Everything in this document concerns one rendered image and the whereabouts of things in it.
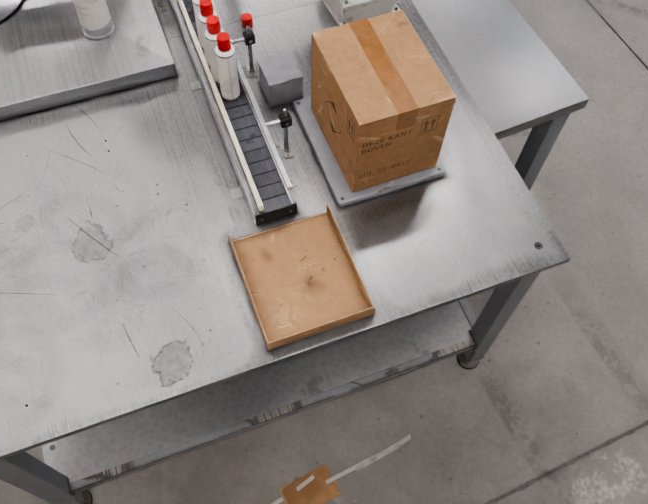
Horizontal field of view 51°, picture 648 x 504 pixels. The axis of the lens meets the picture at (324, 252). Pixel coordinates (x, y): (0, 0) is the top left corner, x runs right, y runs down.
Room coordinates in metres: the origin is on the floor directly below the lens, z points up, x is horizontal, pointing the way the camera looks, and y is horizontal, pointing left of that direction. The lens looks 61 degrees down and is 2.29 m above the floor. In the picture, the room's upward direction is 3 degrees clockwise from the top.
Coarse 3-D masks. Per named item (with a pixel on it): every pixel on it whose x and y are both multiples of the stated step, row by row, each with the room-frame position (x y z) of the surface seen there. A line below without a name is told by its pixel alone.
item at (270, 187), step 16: (176, 0) 1.59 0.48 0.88; (192, 16) 1.53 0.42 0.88; (240, 96) 1.24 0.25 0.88; (240, 112) 1.18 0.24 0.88; (240, 128) 1.13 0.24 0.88; (256, 128) 1.13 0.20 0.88; (240, 144) 1.08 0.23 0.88; (256, 144) 1.08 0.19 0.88; (256, 160) 1.03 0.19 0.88; (272, 160) 1.03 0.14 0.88; (256, 176) 0.98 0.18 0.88; (272, 176) 0.98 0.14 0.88; (272, 192) 0.93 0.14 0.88; (272, 208) 0.89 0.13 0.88
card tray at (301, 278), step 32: (288, 224) 0.87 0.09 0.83; (320, 224) 0.88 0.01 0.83; (256, 256) 0.78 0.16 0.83; (288, 256) 0.78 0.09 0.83; (320, 256) 0.79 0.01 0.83; (256, 288) 0.69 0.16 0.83; (288, 288) 0.69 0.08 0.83; (320, 288) 0.70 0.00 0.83; (352, 288) 0.70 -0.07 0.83; (288, 320) 0.61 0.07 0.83; (320, 320) 0.62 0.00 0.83; (352, 320) 0.62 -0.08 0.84
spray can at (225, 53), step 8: (224, 32) 1.26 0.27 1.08; (224, 40) 1.23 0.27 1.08; (216, 48) 1.24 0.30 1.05; (224, 48) 1.23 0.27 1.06; (232, 48) 1.25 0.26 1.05; (216, 56) 1.23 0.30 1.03; (224, 56) 1.22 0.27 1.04; (232, 56) 1.23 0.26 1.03; (224, 64) 1.22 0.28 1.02; (232, 64) 1.23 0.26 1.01; (224, 72) 1.22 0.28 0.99; (232, 72) 1.23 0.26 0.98; (224, 80) 1.22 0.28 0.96; (232, 80) 1.22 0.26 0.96; (224, 88) 1.22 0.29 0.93; (232, 88) 1.22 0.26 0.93; (224, 96) 1.22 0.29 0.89; (232, 96) 1.22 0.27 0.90
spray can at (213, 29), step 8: (208, 16) 1.31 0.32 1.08; (216, 16) 1.31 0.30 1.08; (208, 24) 1.29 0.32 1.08; (216, 24) 1.29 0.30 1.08; (208, 32) 1.29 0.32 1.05; (216, 32) 1.29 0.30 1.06; (208, 40) 1.28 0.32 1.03; (216, 40) 1.28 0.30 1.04; (208, 48) 1.28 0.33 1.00; (208, 56) 1.29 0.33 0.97; (216, 64) 1.28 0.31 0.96; (216, 72) 1.28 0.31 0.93; (216, 80) 1.28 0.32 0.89
